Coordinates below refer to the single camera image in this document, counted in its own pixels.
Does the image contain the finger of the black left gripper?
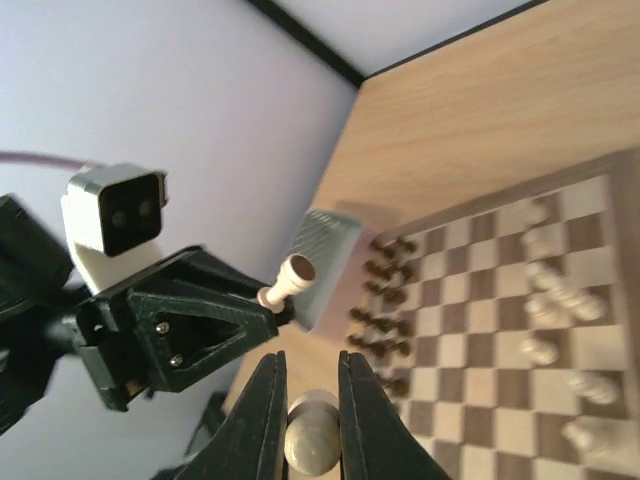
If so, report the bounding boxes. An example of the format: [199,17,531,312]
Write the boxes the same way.
[127,285,278,392]
[164,245,292,325]

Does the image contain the dark chess pieces group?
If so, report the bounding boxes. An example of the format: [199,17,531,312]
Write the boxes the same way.
[346,235,424,408]

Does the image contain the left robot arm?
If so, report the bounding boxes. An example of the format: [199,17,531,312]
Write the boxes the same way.
[1,194,295,430]

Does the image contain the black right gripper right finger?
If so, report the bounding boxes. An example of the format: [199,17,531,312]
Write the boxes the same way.
[338,351,448,480]

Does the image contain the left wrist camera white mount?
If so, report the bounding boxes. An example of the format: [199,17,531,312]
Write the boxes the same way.
[61,163,168,295]

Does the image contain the white pieces on board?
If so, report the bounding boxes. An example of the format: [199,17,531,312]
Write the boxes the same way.
[517,197,639,469]

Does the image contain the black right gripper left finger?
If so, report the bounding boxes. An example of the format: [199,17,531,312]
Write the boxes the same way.
[177,351,287,480]

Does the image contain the white pawn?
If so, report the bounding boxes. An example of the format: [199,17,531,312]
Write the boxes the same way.
[284,389,341,477]

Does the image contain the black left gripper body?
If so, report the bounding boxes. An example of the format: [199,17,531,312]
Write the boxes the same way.
[69,244,211,413]

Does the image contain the wooden chess board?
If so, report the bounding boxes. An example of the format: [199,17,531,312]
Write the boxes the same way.
[395,150,639,479]

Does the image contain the white piece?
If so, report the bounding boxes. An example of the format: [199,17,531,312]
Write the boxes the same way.
[257,254,316,314]

